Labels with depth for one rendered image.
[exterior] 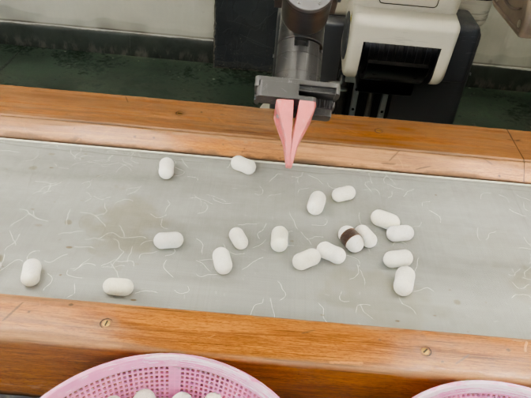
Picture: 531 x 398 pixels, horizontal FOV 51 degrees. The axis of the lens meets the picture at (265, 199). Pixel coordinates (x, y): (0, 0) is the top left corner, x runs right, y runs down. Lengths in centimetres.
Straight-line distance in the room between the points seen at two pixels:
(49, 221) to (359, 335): 39
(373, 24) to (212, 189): 60
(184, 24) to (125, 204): 213
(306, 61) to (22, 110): 43
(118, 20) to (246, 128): 209
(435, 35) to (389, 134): 42
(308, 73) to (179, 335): 34
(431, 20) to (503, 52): 174
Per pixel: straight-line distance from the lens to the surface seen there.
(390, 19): 121
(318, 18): 66
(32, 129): 87
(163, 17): 281
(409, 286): 62
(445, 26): 124
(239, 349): 53
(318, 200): 70
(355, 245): 65
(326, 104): 70
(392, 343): 56
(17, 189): 77
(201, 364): 52
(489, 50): 293
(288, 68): 68
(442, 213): 77
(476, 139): 90
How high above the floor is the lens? 119
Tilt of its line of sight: 38 degrees down
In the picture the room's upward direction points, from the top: 5 degrees clockwise
